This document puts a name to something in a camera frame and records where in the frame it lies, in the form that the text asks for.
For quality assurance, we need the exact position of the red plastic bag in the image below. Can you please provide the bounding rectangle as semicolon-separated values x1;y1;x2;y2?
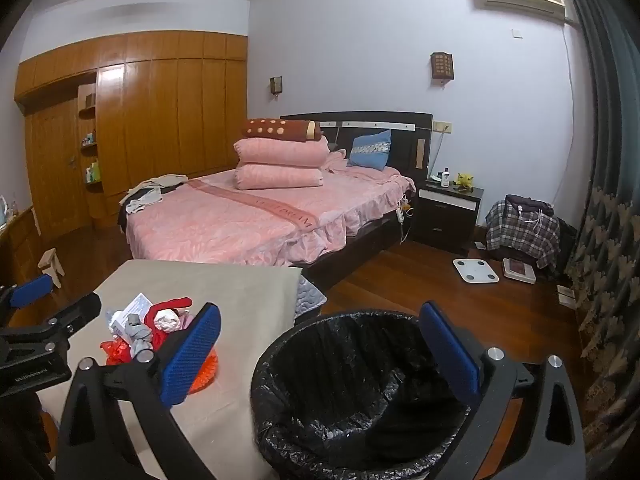
100;337;133;366

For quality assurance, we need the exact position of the pink flat pillow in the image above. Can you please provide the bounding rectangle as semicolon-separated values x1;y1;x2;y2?
324;147;401;181

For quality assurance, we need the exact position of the dark wooden bed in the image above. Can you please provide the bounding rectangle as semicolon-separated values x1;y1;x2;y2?
120;111;433;291

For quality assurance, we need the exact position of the white framed floor scale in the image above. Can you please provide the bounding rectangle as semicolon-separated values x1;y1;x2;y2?
502;257;537;283

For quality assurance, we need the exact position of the pale pink cloth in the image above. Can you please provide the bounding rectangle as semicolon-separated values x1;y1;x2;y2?
152;310;196;333

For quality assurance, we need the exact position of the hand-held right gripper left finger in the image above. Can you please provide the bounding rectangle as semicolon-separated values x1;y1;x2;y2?
55;302;226;480

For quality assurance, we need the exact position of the plaid cloth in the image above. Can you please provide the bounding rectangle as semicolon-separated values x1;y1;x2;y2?
486;200;561;271

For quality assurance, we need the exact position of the black lined trash bin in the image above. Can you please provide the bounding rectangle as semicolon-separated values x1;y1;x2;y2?
250;310;506;480

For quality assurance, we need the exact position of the red cloth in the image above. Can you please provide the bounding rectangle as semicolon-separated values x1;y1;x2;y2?
142;297;194;348

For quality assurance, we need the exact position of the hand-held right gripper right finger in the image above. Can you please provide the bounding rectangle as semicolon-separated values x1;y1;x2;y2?
419;301;587;480

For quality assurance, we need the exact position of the small white stool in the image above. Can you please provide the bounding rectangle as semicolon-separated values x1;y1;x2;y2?
39;248;65;288

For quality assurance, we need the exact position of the grey quilted cloth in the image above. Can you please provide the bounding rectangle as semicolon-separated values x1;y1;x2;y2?
295;275;328;321

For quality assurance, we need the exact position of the blue cushion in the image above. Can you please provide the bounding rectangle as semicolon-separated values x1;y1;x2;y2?
347;129;392;170

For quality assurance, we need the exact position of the wooden wardrobe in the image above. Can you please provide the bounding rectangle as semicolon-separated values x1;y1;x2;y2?
14;30;249;233

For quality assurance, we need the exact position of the white bathroom scale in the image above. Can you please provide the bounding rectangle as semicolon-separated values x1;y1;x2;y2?
453;258;501;284

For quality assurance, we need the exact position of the pink folded blanket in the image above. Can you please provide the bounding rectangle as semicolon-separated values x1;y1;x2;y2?
233;135;329;168
234;162;325;191

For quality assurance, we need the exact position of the brown dotted bolster pillow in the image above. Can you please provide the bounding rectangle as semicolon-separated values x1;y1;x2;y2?
242;118;323;141

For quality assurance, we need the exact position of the pink bedspread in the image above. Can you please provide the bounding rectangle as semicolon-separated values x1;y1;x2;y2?
122;165;417;268

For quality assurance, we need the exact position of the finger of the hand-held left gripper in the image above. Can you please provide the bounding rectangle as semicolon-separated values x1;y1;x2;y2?
0;274;54;311
0;292;102;356

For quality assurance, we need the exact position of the dark purple garment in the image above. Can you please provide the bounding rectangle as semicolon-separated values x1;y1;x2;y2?
505;194;555;218

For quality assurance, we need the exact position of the orange mesh net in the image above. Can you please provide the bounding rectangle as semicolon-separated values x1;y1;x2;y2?
185;347;221;395

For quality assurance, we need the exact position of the teal patterned curtain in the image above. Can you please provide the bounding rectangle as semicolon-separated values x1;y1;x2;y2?
555;0;640;476

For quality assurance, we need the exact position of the white and blue paper packet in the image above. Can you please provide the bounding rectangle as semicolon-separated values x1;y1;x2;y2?
107;294;153;336

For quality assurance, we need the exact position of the dark nightstand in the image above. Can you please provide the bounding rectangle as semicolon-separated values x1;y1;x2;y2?
411;180;485;256

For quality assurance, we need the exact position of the white garment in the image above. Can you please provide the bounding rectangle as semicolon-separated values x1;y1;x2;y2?
125;187;164;213

